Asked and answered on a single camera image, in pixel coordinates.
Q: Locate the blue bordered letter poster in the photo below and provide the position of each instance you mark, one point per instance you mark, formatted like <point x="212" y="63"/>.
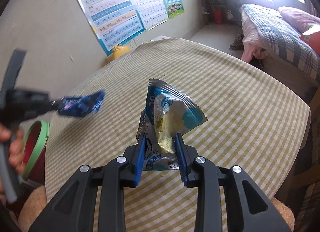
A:
<point x="110" y="14"/>

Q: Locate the small red bin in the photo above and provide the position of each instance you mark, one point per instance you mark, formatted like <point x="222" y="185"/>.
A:
<point x="217" y="16"/>

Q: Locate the pair of dark shoes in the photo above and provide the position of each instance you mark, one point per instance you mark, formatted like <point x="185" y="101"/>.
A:
<point x="237" y="41"/>

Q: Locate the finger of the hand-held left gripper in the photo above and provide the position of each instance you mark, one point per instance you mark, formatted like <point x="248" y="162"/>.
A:
<point x="55" y="103"/>

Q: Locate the dark blue snack wrapper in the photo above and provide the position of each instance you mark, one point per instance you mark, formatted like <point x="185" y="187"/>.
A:
<point x="82" y="103"/>

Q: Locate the white chart poster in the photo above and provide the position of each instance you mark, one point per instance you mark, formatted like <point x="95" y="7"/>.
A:
<point x="147" y="1"/>

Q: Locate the red book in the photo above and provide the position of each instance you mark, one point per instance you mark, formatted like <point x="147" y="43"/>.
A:
<point x="313" y="40"/>

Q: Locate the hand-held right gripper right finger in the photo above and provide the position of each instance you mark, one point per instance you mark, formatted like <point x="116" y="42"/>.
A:
<point x="181" y="161"/>

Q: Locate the white wall socket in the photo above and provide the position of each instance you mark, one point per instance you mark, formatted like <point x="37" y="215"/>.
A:
<point x="135" y="42"/>

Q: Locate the bed with plaid sheet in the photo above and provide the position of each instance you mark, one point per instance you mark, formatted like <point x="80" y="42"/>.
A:
<point x="275" y="36"/>

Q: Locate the green bin with red inside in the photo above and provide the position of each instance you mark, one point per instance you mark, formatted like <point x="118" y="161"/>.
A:
<point x="35" y="144"/>

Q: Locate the yellow duck stool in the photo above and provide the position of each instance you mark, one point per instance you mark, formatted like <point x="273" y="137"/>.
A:
<point x="117" y="53"/>

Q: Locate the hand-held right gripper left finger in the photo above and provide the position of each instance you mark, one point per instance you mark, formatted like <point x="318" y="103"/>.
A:
<point x="140" y="161"/>

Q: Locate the checked yellow tablecloth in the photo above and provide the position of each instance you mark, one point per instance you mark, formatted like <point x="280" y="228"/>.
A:
<point x="237" y="121"/>

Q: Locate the person's left hand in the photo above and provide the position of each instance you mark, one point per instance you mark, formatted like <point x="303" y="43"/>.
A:
<point x="17" y="149"/>

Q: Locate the pink quilt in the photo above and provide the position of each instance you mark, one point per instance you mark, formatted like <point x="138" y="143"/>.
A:
<point x="300" y="19"/>

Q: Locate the silver blue snack wrapper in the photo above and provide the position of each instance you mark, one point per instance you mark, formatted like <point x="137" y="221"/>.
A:
<point x="170" y="114"/>

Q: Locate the plaid cloth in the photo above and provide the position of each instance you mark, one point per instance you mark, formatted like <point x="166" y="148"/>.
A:
<point x="310" y="207"/>

